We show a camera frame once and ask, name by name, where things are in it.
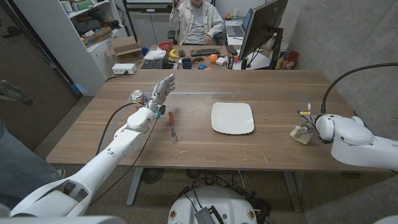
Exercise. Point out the black can with white letters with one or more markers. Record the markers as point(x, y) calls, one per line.
point(230, 62)

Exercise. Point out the black keyboard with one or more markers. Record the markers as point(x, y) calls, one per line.
point(204, 52)

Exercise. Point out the pale yellow sponge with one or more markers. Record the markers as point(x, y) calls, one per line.
point(303, 140)

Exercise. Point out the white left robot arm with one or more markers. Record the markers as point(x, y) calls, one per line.
point(124, 140)

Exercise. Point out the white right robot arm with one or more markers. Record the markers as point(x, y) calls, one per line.
point(351, 140)

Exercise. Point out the white shelf unit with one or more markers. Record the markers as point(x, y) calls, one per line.
point(62, 46)

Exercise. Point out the red bin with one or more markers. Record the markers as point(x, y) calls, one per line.
point(291, 59)

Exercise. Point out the dark computer mouse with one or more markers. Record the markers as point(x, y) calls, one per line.
point(182, 53)

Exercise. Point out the black office chair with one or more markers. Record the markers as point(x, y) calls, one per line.
point(173, 36)

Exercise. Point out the black monitor stand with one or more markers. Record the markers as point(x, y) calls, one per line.
point(277, 46)

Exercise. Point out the silver drink can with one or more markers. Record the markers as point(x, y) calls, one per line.
point(136, 94)

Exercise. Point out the black computer monitor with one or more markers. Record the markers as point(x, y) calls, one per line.
point(261, 28)

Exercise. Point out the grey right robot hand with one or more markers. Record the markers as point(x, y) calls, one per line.
point(306, 124)

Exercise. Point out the white power box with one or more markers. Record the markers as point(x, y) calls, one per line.
point(124, 68)

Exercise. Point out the red bowl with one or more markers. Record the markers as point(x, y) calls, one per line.
point(165, 45)

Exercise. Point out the orange ball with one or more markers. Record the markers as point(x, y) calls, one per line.
point(213, 58)

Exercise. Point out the black phone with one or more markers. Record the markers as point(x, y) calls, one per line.
point(231, 49)

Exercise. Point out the grey table leg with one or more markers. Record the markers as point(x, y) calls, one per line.
point(134, 186)
point(292, 191)

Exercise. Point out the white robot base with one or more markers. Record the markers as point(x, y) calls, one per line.
point(211, 202)

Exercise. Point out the standing person in jeans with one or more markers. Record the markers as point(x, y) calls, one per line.
point(18, 168)

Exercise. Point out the white paper stack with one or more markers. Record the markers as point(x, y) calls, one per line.
point(154, 55)

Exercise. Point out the printed cardboard box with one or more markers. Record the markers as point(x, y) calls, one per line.
point(97, 36)

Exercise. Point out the dark blue mug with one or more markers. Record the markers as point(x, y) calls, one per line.
point(186, 63)

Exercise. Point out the seated person in white jacket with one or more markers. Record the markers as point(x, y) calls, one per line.
point(197, 25)

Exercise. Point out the small blue object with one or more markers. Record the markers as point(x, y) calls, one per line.
point(202, 67)

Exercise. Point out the wooden desk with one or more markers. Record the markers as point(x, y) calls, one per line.
point(222, 51)

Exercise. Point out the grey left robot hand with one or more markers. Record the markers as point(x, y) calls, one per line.
point(160, 91)

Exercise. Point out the small white box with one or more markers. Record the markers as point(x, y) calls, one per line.
point(221, 61)

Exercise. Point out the open silver laptop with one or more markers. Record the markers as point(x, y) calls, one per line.
point(237, 30)

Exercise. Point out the yellow banana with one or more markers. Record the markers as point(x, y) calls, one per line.
point(173, 55)

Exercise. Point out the white square plate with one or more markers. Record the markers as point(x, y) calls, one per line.
point(232, 118)

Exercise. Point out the open cardboard box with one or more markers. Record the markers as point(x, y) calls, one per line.
point(126, 46)

